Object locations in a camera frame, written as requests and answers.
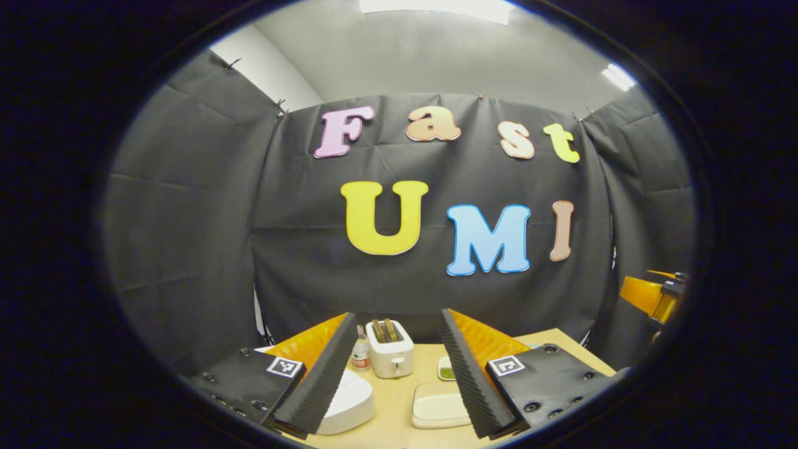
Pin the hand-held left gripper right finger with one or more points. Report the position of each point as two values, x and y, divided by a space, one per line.
474 380

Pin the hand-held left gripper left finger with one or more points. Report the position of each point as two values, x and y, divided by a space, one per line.
321 380

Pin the large ceiling light panel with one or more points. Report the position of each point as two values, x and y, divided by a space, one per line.
436 9

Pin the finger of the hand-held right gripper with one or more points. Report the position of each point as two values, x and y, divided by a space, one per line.
662 274
639 294

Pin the small ceiling light panel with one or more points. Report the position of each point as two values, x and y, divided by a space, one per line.
618 76

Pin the white rice cooker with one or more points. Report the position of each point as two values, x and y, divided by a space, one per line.
349 402

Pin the brown bread slice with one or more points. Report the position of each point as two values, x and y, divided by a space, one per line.
378 330
391 329

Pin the white divided dish of beans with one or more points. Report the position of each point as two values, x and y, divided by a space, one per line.
446 372

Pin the white toaster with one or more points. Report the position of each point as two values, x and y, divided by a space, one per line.
391 358

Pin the black backdrop cloth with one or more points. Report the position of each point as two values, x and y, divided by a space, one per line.
187 237

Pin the clear plastic water bottle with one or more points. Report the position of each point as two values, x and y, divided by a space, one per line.
361 355

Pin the clear container of rice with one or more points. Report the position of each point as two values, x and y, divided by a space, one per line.
439 408

